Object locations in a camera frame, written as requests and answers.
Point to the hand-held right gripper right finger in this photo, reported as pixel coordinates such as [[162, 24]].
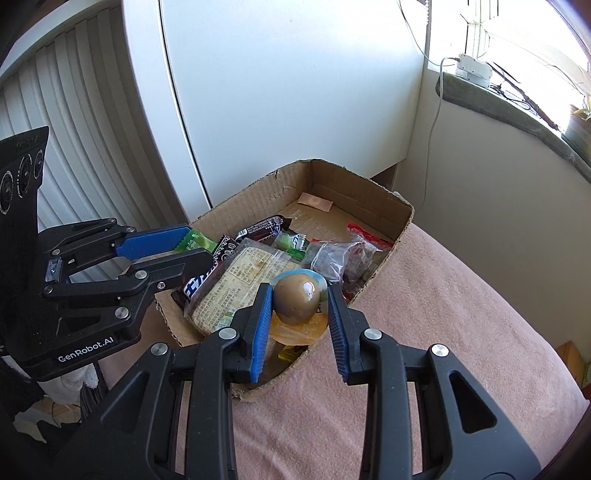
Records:
[[341, 341]]

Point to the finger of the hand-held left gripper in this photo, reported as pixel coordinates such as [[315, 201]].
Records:
[[175, 270], [152, 242]]

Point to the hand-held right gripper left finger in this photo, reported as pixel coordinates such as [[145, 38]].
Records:
[[261, 341]]

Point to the dark chocolate bar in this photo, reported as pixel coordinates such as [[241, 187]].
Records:
[[261, 229], [198, 284]]

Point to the yellow snack packet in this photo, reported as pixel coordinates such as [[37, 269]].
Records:
[[290, 354]]

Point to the green snack packet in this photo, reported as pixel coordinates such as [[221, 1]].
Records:
[[198, 240], [291, 241]]

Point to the braised egg packet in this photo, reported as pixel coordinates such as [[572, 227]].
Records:
[[295, 295]]

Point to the clear cracker packet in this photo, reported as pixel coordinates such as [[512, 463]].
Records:
[[231, 286]]

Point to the large clear red-ended packet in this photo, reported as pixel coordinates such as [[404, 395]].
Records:
[[332, 258]]

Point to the cardboard box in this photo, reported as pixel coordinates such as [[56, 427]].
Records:
[[351, 189]]

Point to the person's left hand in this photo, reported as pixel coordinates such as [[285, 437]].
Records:
[[74, 385]]

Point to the white slatted panel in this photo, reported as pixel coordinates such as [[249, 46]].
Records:
[[92, 138]]

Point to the pink blanket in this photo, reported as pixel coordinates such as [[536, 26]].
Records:
[[461, 346]]

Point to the white cabinet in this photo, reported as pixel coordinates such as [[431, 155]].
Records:
[[286, 92]]

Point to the grey windowsill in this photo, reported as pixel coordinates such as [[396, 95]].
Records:
[[485, 101]]

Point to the white power adapter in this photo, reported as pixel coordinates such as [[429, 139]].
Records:
[[473, 69]]

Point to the potted green plant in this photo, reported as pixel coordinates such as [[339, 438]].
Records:
[[579, 129]]

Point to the white-framed window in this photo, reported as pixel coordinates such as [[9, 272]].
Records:
[[475, 27]]

